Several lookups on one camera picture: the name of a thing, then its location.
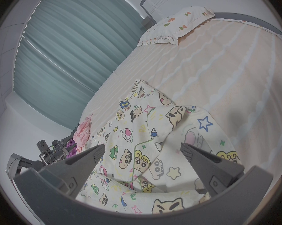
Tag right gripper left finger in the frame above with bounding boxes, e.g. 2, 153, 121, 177
39, 144, 105, 197

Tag white printed pyjama top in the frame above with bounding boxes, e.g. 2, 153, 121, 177
75, 79, 243, 216

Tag purple garment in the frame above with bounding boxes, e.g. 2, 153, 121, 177
66, 138, 80, 159

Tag white printed pillow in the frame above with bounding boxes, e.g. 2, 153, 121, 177
137, 6, 215, 47

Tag pink garment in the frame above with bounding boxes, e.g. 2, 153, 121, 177
73, 113, 94, 149

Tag bed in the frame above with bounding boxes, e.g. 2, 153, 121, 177
71, 0, 282, 216

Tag blue-green curtain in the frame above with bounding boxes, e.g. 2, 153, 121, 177
12, 38, 101, 132
21, 0, 146, 88

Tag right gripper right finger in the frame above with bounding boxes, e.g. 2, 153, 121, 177
180, 142, 245, 197

